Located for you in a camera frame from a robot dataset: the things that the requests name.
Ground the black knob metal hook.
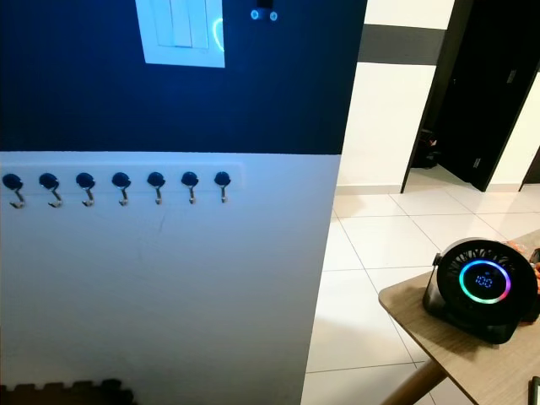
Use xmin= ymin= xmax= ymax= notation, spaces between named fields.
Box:
xmin=111 ymin=172 xmax=132 ymax=207
xmin=181 ymin=171 xmax=200 ymax=205
xmin=39 ymin=173 xmax=62 ymax=208
xmin=213 ymin=170 xmax=232 ymax=204
xmin=147 ymin=171 xmax=166 ymax=206
xmin=2 ymin=174 xmax=24 ymax=209
xmin=76 ymin=172 xmax=96 ymax=208

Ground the dark foam puzzle mat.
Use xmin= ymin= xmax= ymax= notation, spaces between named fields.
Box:
xmin=0 ymin=380 xmax=137 ymax=405

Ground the black round fan with display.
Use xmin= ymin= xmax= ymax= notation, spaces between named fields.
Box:
xmin=423 ymin=237 xmax=540 ymax=345

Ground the light wooden table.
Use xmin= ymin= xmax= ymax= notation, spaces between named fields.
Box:
xmin=378 ymin=240 xmax=540 ymax=405

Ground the black open door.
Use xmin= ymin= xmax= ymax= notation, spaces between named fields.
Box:
xmin=401 ymin=0 xmax=540 ymax=193

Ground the dark brown door panel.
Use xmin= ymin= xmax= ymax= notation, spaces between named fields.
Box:
xmin=519 ymin=143 xmax=540 ymax=192

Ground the white hook rail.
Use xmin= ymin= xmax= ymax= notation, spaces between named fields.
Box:
xmin=0 ymin=162 xmax=245 ymax=198

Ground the white wall switch panel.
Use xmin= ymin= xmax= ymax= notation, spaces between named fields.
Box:
xmin=135 ymin=0 xmax=226 ymax=69

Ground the small black wall fixture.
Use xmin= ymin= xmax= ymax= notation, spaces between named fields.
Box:
xmin=251 ymin=0 xmax=278 ymax=22

